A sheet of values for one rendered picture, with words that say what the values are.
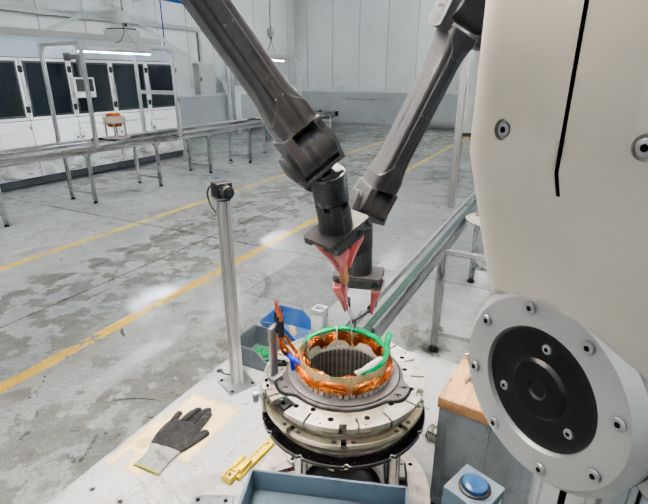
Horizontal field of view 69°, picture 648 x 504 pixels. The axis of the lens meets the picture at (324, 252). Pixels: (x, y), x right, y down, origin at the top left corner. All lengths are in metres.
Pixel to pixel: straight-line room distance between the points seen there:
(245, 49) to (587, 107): 0.46
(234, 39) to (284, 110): 0.11
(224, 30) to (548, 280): 0.49
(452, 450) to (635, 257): 0.80
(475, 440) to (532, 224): 0.72
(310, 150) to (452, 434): 0.63
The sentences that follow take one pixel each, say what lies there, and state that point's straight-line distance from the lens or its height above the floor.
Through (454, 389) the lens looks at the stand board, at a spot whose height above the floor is 1.06.
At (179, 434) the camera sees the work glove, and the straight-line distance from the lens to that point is 1.32.
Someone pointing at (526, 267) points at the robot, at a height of 1.52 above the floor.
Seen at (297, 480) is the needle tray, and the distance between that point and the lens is 0.82.
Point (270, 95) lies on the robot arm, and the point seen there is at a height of 1.63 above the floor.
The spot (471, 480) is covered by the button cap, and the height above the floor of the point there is 1.04.
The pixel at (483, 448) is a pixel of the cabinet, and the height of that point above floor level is 0.98.
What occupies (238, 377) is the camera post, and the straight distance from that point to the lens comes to 1.47.
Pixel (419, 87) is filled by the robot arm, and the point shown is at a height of 1.63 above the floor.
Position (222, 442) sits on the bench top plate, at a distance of 1.31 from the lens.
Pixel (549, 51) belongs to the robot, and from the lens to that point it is 0.31.
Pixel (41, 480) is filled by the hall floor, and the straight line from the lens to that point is 2.58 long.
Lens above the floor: 1.65
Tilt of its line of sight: 21 degrees down
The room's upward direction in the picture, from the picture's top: straight up
